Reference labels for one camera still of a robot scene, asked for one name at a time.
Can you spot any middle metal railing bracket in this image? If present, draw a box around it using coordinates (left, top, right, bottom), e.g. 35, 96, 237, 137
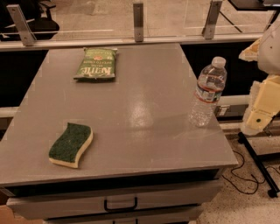
133, 3, 144, 42

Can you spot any metal railing bracket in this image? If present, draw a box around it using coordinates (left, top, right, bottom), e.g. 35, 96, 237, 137
202, 0, 222, 39
6, 4, 36, 46
133, 3, 144, 42

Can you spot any grey top drawer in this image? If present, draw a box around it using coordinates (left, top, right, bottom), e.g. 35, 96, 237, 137
7, 179, 222, 220

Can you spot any black stand leg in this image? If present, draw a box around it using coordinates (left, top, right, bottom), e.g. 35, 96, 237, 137
238, 132, 280, 198

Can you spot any black floor cable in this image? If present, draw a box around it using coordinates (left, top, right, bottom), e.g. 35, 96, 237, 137
221, 150, 280, 195

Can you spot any left metal railing bracket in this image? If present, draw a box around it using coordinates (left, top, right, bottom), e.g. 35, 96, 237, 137
6, 4, 36, 46

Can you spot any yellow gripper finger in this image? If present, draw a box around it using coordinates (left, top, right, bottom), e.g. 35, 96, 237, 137
239, 38, 261, 62
241, 75, 280, 136

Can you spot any green kettle chip bag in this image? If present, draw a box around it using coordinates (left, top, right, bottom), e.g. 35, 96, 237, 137
73, 48, 117, 80

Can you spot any clear plastic water bottle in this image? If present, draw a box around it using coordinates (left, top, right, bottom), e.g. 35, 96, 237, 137
189, 56, 228, 127

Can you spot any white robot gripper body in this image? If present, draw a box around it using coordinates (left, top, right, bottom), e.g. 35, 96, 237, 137
257, 21, 280, 75

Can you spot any grey lower drawer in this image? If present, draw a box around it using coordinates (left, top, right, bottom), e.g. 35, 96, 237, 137
44, 206, 203, 224

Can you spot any right metal railing bracket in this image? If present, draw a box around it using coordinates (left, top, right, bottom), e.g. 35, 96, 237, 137
202, 0, 222, 39

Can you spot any grey drawer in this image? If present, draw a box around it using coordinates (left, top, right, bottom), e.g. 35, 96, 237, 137
44, 206, 203, 224
7, 179, 222, 220

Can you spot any metal railing bar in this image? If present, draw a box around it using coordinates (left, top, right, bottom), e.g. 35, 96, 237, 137
0, 33, 262, 52

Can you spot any black drawer handle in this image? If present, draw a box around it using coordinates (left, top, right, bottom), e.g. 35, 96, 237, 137
103, 197, 138, 213

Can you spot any green yellow sponge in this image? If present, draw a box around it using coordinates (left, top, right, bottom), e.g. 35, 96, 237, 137
49, 122, 94, 169

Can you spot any black office chair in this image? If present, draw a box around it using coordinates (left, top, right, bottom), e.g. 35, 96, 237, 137
0, 0, 60, 41

